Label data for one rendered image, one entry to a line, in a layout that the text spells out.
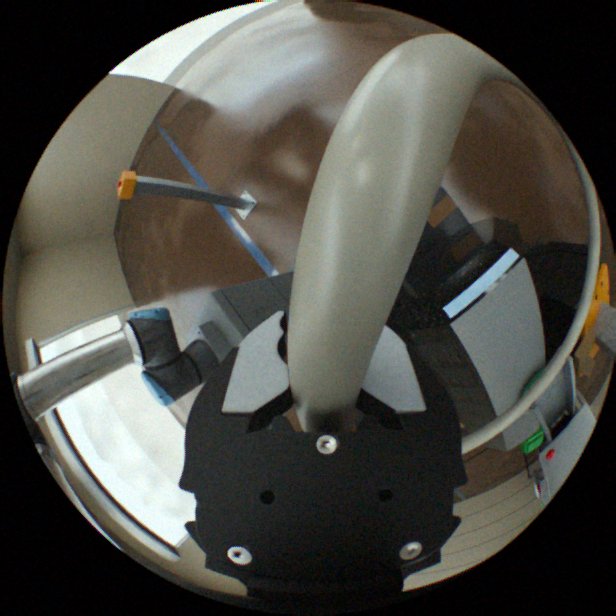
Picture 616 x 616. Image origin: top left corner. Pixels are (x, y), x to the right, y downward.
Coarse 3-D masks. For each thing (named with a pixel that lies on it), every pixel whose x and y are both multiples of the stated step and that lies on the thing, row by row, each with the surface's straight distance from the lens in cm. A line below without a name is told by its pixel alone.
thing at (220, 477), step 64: (256, 448) 6; (320, 448) 6; (384, 448) 6; (256, 512) 6; (320, 512) 6; (384, 512) 6; (448, 512) 7; (256, 576) 6; (320, 576) 6; (384, 576) 6
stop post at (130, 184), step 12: (120, 180) 129; (132, 180) 118; (144, 180) 125; (156, 180) 129; (168, 180) 135; (120, 192) 121; (132, 192) 122; (144, 192) 126; (156, 192) 128; (168, 192) 131; (180, 192) 134; (192, 192) 138; (204, 192) 142; (216, 192) 153; (228, 204) 161; (240, 204) 169; (252, 204) 172
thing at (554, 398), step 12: (564, 372) 55; (552, 384) 54; (564, 384) 62; (540, 396) 53; (552, 396) 59; (564, 396) 69; (540, 408) 58; (552, 408) 66; (564, 408) 78; (540, 420) 53; (552, 420) 76
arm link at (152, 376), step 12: (180, 360) 69; (144, 372) 70; (156, 372) 67; (168, 372) 67; (180, 372) 69; (192, 372) 71; (156, 384) 67; (168, 384) 68; (180, 384) 70; (192, 384) 73; (156, 396) 71; (168, 396) 69; (180, 396) 73
